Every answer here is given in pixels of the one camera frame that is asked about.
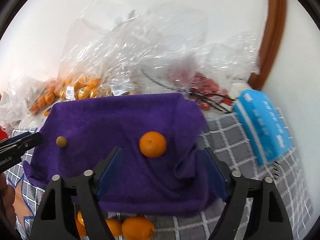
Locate person's left hand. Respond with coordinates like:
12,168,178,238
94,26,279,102
0,173,16,228

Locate clear bag of oranges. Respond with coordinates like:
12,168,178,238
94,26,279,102
55,2,208,100

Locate small orange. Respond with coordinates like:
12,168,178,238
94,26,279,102
77,211,85,226
105,218,122,237

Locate oval orange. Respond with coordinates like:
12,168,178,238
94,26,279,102
121,217,155,240

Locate black glasses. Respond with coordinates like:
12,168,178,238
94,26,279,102
141,69,232,114

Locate clear bag of tomatoes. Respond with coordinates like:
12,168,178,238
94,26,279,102
166,32,260,110

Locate purple towel covered tray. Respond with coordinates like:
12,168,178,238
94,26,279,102
23,93,216,216

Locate large orange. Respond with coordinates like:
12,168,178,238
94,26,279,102
139,131,167,158

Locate blue tissue pack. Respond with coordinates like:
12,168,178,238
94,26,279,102
233,89,293,166

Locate brown wooden door frame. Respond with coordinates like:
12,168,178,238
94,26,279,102
248,0,287,90

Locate green longan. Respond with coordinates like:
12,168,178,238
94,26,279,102
56,136,68,148

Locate red paper bag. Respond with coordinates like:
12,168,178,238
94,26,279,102
0,127,9,141

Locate clear bag left oranges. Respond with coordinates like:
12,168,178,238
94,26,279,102
1,77,57,135

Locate grey checked tablecloth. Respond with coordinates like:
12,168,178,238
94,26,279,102
4,107,315,240

